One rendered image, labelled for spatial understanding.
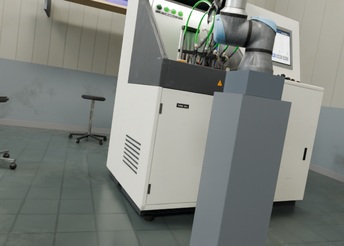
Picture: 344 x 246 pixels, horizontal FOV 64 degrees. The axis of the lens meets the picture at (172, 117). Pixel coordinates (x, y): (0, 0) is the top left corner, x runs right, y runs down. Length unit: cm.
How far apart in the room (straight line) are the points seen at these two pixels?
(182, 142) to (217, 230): 62
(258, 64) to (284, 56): 132
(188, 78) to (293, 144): 105
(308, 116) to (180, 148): 112
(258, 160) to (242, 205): 19
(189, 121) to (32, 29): 318
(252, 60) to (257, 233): 73
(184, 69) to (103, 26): 291
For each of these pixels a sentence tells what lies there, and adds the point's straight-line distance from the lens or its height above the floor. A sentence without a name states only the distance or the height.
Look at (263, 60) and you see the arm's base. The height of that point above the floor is 95.
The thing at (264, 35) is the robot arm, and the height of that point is 105.
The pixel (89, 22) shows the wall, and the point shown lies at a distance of 440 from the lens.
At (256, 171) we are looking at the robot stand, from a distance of 120.
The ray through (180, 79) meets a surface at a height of 85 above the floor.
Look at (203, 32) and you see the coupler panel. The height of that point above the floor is 128.
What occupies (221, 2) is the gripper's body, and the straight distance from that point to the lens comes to 169.
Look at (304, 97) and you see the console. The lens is 229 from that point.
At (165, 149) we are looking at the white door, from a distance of 161.
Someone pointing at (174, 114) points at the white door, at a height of 64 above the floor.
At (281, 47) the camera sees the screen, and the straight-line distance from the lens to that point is 251.
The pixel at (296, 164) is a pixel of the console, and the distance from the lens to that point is 236.
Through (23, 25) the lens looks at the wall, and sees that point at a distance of 442.
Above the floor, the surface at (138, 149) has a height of 39.
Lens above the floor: 76
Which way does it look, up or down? 5 degrees down
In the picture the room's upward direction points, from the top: 8 degrees clockwise
